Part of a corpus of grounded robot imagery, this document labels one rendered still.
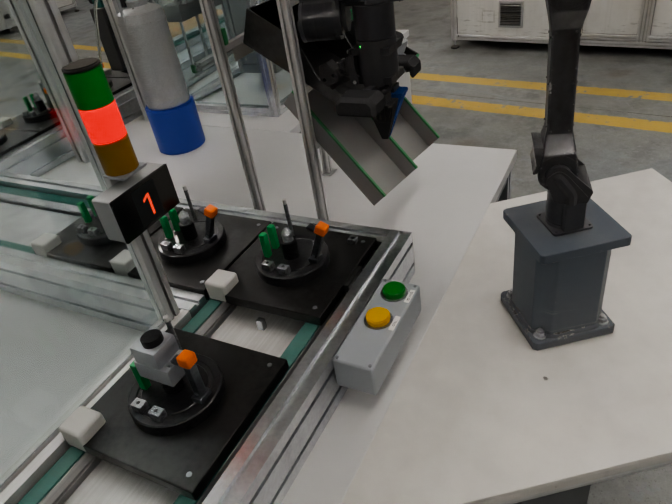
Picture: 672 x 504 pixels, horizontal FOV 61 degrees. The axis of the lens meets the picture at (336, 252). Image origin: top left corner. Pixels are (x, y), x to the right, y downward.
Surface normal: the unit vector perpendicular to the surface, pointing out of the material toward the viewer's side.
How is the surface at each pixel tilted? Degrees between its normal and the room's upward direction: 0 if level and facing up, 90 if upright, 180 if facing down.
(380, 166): 45
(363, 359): 0
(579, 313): 90
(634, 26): 90
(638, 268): 0
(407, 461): 0
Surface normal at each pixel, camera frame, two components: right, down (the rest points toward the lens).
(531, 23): -0.57, 0.55
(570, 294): 0.17, 0.55
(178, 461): -0.15, -0.80
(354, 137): 0.46, -0.39
